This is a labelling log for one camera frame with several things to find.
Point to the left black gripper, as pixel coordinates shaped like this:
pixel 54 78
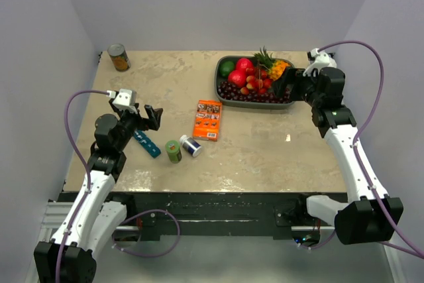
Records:
pixel 145 124

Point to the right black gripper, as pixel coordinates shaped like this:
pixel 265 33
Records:
pixel 293 76

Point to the teal weekly pill organizer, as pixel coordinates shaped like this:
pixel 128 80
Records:
pixel 147 144

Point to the green pill bottle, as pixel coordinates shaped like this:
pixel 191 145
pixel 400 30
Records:
pixel 173 151

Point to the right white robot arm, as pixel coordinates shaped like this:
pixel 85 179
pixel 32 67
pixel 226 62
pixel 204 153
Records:
pixel 370 213

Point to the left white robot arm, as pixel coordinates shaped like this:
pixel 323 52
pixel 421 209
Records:
pixel 70 254

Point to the small pineapple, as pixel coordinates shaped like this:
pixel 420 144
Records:
pixel 273 67

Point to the red cherry cluster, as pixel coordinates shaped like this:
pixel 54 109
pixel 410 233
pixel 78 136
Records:
pixel 257 80

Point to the white blue pill bottle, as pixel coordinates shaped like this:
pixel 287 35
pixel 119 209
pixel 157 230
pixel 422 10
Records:
pixel 190 145

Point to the red apple upper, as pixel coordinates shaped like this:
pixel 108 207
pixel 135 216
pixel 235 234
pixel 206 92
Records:
pixel 244 64

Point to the red apple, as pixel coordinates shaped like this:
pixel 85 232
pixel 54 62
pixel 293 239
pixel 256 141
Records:
pixel 237 77
pixel 244 64

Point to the red apple lower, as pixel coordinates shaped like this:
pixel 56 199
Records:
pixel 237 77

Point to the orange cardboard box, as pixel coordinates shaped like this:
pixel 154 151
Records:
pixel 207 120

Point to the grey fruit tray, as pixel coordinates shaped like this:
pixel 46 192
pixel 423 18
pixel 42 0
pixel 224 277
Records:
pixel 249 104

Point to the green lime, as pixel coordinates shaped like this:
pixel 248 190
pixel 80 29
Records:
pixel 225 68

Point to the dark grape bunch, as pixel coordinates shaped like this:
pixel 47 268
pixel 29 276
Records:
pixel 249 93

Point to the tin can yellow label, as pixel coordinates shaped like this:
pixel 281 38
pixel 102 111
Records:
pixel 119 57

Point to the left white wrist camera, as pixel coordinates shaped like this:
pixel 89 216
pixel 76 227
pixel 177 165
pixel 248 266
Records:
pixel 124 99

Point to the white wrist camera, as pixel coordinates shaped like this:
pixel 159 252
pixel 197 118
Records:
pixel 317 61
pixel 124 99

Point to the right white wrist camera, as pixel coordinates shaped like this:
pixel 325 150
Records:
pixel 317 61

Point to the aluminium rail frame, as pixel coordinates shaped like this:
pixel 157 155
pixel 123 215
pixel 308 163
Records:
pixel 54 216

